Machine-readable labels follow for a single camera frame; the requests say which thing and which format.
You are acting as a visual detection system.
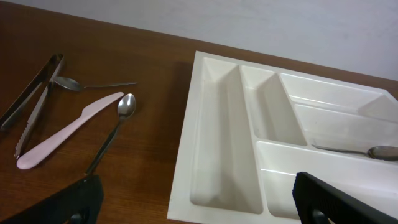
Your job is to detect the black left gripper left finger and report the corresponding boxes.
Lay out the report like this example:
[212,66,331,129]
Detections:
[2,175,104,224]

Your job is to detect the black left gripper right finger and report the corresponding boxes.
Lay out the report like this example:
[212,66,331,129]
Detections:
[292,172,397,224]

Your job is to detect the steel spoon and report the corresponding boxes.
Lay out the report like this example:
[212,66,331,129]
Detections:
[313,144,397,161]

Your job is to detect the pink plastic knife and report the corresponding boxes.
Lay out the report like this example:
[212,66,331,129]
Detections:
[16,92,124,169]

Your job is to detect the white plastic cutlery tray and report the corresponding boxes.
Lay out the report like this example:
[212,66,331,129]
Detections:
[167,52,397,223]

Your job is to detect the small steel teaspoon upright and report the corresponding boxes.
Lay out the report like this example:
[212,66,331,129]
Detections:
[84,93,136,175]

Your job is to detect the small steel teaspoon angled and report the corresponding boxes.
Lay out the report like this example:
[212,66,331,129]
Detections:
[54,77,137,91]

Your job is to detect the steel kitchen tongs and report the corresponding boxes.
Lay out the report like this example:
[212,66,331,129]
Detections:
[0,52,65,159]

